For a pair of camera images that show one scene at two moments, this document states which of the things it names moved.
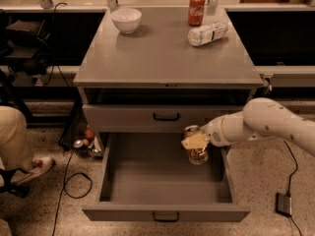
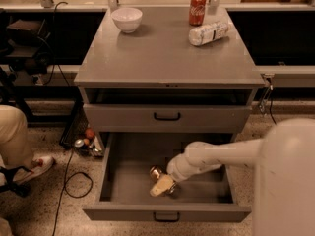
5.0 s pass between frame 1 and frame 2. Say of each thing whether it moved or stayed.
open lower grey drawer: stayed
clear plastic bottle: stayed
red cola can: stayed
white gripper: moved
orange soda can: moved
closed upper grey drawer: stayed
